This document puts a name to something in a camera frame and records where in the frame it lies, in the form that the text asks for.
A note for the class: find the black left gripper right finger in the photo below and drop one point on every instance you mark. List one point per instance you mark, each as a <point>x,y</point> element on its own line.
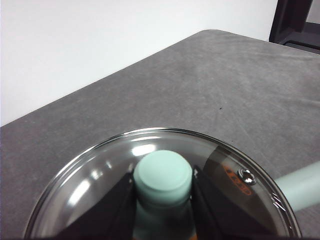
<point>220,212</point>

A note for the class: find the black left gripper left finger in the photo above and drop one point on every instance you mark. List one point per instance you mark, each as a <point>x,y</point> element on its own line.
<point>107,212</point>

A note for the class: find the glass lid with green knob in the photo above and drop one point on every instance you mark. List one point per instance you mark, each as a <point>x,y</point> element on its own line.
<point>162,172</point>

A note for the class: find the black metal frame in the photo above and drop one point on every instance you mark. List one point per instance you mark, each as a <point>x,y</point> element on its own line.
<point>290,22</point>

